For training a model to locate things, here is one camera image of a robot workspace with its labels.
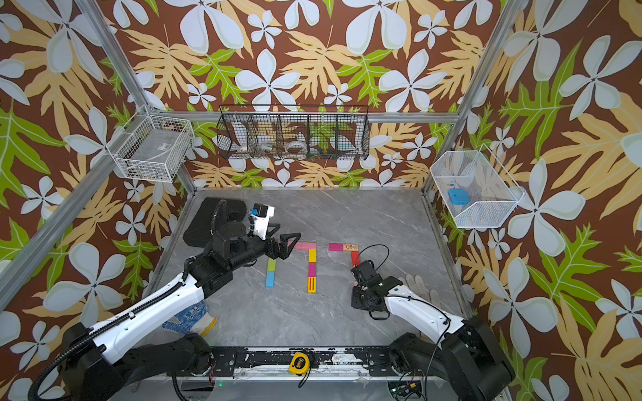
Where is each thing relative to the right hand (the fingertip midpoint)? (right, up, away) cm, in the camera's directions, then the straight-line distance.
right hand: (354, 300), depth 86 cm
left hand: (-21, +26, -14) cm, 37 cm away
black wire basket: (-23, +63, +11) cm, 68 cm away
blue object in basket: (+34, +36, -4) cm, 50 cm away
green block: (-31, +11, +7) cm, 33 cm away
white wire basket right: (+42, +38, -10) cm, 57 cm away
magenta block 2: (-6, +17, +13) cm, 22 cm away
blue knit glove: (-53, -4, -5) cm, 54 cm away
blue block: (-31, +6, +4) cm, 32 cm away
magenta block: (-15, +9, +9) cm, 20 cm away
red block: (+2, +13, +11) cm, 17 cm away
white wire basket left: (-71, +53, -1) cm, 89 cm away
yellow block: (-15, +14, +9) cm, 23 cm away
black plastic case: (-57, +30, +16) cm, 67 cm away
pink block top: (-18, +22, -18) cm, 33 cm away
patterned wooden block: (0, +17, +12) cm, 21 cm away
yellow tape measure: (-18, -14, -14) cm, 27 cm away
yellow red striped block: (-15, +5, +2) cm, 16 cm away
